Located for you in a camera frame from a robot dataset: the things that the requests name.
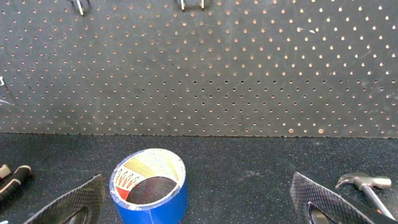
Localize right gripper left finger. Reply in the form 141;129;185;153
23;174;106;224

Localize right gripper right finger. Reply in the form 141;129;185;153
289;171;398;224

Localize hammer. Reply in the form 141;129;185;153
335;172;397;222

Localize pliers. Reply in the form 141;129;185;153
0;164;34;203

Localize roll of blue tape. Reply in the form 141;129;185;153
109;147;189;224

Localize black pegboard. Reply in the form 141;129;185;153
0;0;398;139

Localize metal hook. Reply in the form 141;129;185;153
0;75;7;105
176;0;208;11
70;0;91;17

